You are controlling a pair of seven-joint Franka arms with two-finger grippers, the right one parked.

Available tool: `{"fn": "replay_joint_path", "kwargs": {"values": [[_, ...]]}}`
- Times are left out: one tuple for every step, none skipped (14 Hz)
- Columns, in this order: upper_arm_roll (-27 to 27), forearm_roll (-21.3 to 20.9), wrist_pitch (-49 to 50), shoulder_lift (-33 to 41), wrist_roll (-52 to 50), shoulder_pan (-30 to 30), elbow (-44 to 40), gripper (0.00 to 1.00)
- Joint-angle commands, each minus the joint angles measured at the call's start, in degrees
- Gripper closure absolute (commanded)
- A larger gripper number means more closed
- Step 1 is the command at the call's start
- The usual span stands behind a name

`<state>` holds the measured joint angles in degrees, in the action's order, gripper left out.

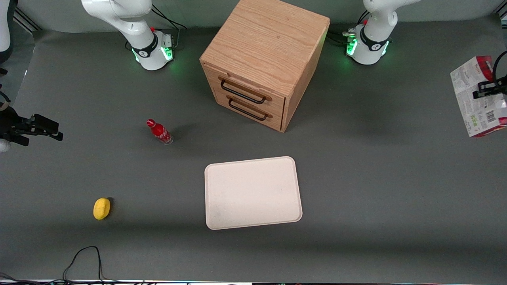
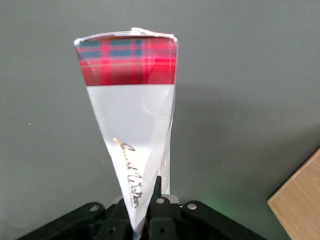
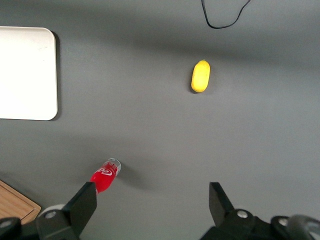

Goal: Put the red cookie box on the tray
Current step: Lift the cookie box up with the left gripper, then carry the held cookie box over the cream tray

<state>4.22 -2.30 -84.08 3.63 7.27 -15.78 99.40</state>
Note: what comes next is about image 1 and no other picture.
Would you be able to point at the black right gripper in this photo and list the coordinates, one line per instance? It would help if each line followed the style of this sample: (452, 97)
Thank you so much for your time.
(8, 123)

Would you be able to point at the red cookie box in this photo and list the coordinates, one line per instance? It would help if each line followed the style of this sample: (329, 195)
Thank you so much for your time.
(475, 114)

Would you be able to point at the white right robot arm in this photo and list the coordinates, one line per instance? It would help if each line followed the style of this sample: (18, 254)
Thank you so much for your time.
(148, 49)

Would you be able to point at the beige plastic tray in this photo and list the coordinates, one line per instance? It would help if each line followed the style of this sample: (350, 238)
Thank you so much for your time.
(253, 194)

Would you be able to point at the yellow lemon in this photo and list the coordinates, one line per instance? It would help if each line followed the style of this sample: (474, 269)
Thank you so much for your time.
(101, 208)

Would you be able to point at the red cola bottle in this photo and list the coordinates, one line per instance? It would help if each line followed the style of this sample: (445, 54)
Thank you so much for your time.
(160, 132)

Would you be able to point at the dark grey table mat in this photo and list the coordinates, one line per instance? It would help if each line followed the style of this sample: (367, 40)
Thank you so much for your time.
(376, 221)

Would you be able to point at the wooden drawer cabinet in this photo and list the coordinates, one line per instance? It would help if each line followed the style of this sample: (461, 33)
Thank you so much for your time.
(265, 43)

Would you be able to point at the aluminium frame rail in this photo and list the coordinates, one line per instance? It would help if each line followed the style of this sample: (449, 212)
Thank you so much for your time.
(25, 19)

